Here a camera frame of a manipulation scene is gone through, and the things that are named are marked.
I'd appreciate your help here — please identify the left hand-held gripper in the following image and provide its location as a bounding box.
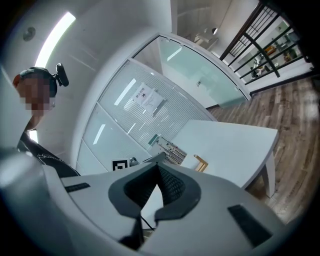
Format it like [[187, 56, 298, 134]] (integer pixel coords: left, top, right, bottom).
[[111, 156, 139, 173]]

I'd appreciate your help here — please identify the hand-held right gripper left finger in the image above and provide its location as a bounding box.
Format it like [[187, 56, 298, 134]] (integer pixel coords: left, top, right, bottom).
[[14, 152, 166, 256]]

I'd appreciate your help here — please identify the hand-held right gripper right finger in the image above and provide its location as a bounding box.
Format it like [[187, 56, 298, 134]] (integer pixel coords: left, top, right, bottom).
[[144, 162, 289, 256]]

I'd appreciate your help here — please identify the wooden table card holder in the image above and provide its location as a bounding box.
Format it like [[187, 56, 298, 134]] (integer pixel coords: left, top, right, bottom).
[[193, 154, 209, 173]]

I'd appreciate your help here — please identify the printed paper sheet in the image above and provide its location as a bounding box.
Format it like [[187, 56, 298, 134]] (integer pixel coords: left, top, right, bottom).
[[147, 136, 188, 167]]

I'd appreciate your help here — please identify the white office table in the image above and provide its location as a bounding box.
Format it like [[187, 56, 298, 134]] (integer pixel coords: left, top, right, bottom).
[[146, 119, 280, 199]]

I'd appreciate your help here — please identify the white paper notice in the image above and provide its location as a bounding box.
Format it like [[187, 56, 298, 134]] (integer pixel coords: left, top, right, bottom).
[[131, 81, 166, 117]]

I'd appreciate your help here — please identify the person's head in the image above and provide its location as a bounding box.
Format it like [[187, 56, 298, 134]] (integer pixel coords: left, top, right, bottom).
[[12, 66, 59, 131]]

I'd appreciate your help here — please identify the ceiling strip light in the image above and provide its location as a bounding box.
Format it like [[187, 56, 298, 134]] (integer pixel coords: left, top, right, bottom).
[[34, 11, 77, 69]]

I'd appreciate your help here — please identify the round ceiling smoke detector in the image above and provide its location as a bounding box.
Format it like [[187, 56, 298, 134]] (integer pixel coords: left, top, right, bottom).
[[22, 26, 37, 42]]

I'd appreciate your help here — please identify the black metal railing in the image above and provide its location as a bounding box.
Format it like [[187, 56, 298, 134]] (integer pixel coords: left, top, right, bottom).
[[219, 0, 315, 96]]

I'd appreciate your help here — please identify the person with head camera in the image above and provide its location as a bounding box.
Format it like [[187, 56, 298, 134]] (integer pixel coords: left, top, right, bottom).
[[16, 129, 81, 178]]

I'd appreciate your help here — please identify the black head camera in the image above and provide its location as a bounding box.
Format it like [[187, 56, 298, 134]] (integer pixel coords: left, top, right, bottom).
[[50, 62, 70, 88]]

